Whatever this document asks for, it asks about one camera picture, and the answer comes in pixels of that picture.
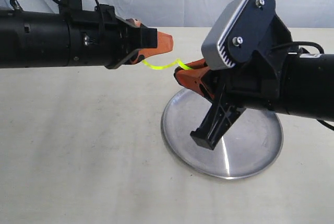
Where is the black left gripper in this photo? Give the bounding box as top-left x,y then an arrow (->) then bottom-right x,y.
67,5 -> 173,69

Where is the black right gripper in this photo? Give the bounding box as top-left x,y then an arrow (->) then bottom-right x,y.
174,15 -> 292,150

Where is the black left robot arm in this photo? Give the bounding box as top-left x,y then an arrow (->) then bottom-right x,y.
1,5 -> 174,69

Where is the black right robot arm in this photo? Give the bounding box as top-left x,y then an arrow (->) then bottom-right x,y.
174,16 -> 333,150

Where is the round metal plate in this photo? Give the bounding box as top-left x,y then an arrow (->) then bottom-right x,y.
161,89 -> 283,180

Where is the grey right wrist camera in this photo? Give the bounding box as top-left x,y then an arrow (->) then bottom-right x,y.
201,0 -> 276,70

